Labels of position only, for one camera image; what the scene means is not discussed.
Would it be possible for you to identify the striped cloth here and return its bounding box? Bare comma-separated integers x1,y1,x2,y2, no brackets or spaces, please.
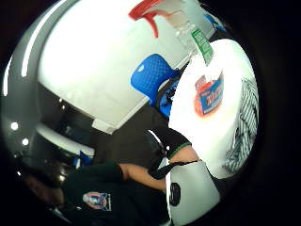
223,77,261,174

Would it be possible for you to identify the white roll with orange label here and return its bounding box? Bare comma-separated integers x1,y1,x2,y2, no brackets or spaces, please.
168,39,261,181

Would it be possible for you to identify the person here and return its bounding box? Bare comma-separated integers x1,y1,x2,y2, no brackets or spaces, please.
18,161,172,226

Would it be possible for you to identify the clear spray bottle red trigger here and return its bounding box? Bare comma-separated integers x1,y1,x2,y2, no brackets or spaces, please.
128,0,215,67

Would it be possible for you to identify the long ceiling light strip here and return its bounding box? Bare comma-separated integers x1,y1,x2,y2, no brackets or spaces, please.
20,0,71,78

